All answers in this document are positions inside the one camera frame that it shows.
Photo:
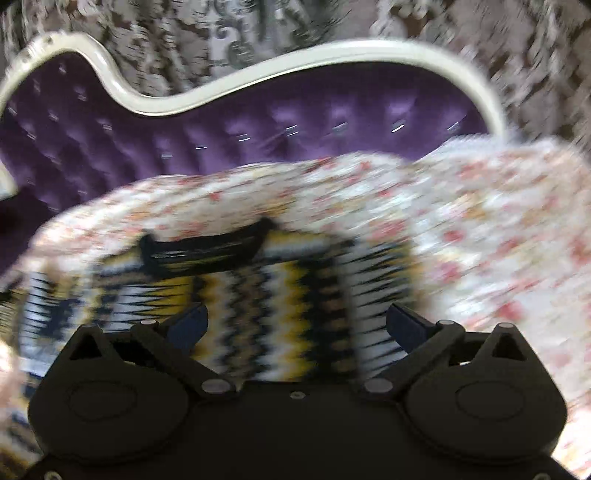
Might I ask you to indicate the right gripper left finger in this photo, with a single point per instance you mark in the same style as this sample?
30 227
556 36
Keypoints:
171 342

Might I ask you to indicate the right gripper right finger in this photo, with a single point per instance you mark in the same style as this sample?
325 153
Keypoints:
425 343

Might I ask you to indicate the yellow black patterned knit sweater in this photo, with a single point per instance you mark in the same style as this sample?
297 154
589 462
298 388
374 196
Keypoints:
278 306

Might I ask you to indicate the floral white bedspread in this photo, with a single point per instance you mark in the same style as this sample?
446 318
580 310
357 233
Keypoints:
498 232

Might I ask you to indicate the purple tufted headboard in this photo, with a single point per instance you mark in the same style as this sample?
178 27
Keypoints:
72 128

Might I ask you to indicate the damask patterned curtain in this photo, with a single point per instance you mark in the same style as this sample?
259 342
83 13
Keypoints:
536 53

